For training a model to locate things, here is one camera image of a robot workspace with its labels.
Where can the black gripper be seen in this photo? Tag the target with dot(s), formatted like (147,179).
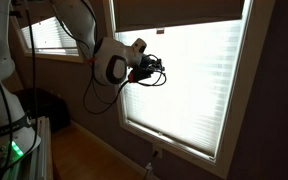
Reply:
(146,68)

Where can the grey roller window shade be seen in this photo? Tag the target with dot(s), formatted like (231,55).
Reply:
(147,14)

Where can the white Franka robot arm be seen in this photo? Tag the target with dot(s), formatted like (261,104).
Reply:
(114,63)

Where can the white cellular blind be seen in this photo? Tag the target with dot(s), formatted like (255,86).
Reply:
(189,109)

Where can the black storage box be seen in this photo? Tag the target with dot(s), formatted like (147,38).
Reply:
(45,104)

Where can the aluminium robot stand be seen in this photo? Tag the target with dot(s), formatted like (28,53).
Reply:
(37,165)

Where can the white wall outlet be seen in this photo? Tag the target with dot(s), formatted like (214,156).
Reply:
(157,151)

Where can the white window frame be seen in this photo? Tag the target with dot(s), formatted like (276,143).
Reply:
(256,15)

